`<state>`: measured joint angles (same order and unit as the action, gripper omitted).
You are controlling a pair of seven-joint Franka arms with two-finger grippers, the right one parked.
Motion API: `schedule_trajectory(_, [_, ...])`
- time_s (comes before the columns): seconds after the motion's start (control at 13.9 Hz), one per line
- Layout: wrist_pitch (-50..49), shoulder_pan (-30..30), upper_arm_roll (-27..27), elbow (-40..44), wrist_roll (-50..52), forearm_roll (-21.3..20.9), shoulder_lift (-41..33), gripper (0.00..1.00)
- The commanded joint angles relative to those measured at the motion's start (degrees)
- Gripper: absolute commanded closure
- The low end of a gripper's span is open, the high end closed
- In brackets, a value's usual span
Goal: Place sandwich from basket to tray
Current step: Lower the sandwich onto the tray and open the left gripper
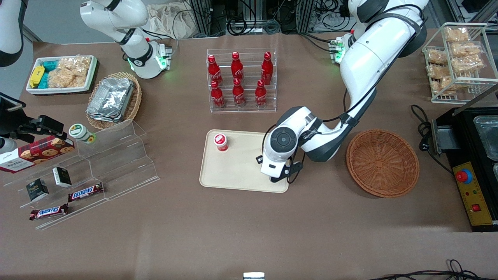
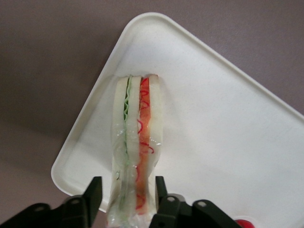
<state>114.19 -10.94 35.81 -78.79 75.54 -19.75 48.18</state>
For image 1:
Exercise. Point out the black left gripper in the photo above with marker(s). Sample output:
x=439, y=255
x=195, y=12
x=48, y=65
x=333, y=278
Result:
x=259, y=159

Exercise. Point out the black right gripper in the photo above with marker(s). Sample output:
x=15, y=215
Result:
x=15, y=123

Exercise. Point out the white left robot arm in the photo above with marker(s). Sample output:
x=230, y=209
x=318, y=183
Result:
x=369, y=62

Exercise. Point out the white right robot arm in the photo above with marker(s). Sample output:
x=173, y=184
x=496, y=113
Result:
x=134, y=52

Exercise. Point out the beige plastic tray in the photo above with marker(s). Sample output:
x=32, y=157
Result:
x=237, y=171

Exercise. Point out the oval light wicker basket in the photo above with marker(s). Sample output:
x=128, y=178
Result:
x=134, y=105

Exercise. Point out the round brown wicker basket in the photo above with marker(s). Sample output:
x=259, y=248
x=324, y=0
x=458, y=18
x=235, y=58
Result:
x=383, y=163

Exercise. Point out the red tartan cookie box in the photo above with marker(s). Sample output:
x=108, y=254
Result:
x=37, y=153

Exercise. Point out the red lid yogurt cup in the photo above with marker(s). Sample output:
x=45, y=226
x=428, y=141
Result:
x=220, y=142

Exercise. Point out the green lid white cup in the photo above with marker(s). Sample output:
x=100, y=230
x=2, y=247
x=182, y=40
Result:
x=81, y=133

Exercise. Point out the white rectangular snack bin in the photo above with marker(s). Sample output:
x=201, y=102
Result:
x=58, y=90

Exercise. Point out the teal snack packet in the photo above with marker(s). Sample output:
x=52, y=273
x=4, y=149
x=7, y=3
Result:
x=44, y=81
x=49, y=64

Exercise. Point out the small black snack box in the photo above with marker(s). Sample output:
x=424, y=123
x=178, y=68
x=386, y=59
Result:
x=62, y=177
x=37, y=189

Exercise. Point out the clear acrylic bottle rack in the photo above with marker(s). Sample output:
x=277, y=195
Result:
x=249, y=105

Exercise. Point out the yellow snack packet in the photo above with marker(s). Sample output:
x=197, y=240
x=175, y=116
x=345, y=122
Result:
x=37, y=76

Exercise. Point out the red cola bottle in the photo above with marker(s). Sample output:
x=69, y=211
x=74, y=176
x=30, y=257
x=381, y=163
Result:
x=214, y=70
x=217, y=95
x=260, y=94
x=236, y=67
x=238, y=93
x=267, y=69

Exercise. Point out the clear bag of rice crackers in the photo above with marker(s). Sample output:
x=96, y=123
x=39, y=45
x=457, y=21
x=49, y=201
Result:
x=70, y=72

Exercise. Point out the brown snickers bar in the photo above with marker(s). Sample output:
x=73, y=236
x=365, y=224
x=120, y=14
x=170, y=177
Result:
x=85, y=192
x=48, y=212

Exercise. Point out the stacked aluminium foil containers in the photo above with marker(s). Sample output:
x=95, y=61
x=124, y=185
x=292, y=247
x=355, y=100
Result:
x=111, y=99

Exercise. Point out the clear acrylic step shelf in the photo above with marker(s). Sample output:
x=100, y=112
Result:
x=116, y=163

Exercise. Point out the small white block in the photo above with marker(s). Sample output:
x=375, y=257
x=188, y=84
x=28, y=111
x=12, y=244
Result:
x=253, y=276

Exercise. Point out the beige cloth bag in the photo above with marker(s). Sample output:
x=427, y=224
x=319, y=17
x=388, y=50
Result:
x=167, y=21

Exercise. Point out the clear bag of fried snacks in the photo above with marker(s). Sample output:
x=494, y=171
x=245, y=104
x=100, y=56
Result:
x=467, y=64
x=465, y=49
x=436, y=57
x=438, y=72
x=456, y=35
x=443, y=84

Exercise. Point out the black machine with yellow panel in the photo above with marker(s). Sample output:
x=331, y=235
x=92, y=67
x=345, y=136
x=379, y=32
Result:
x=463, y=140

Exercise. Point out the red emergency stop button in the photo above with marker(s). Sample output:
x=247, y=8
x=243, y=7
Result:
x=463, y=176

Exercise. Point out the steel machine pan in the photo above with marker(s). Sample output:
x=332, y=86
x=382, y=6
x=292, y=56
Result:
x=488, y=136

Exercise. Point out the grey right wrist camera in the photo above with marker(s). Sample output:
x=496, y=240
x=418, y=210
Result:
x=6, y=145

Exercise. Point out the silver aluminium frame post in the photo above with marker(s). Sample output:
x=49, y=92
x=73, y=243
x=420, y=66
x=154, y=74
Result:
x=306, y=13
x=202, y=15

